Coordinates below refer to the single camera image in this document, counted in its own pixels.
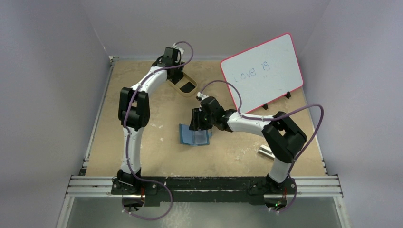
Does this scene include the tan oval tray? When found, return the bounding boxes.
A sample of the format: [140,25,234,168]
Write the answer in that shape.
[167,72,198,97]

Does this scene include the blue card holder wallet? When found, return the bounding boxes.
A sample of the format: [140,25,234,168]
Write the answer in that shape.
[179,124,212,146]

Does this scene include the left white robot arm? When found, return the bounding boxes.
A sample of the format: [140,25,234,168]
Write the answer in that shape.
[116,45,185,194]

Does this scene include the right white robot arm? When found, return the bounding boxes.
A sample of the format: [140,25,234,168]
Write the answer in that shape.
[189,93,307,193]

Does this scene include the white black eraser block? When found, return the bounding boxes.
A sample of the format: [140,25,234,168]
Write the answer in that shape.
[257,145,275,160]

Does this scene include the pink framed whiteboard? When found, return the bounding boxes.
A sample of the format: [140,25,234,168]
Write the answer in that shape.
[220,33,304,113]

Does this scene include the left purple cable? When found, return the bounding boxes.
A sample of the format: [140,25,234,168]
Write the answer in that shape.
[121,41,194,221]

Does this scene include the purple cable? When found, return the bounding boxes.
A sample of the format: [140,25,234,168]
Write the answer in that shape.
[198,80,325,172]
[121,41,194,221]

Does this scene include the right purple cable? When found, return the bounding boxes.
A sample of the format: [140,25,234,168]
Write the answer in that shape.
[198,80,325,172]

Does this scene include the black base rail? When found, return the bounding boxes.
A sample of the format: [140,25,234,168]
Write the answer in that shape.
[111,176,296,208]

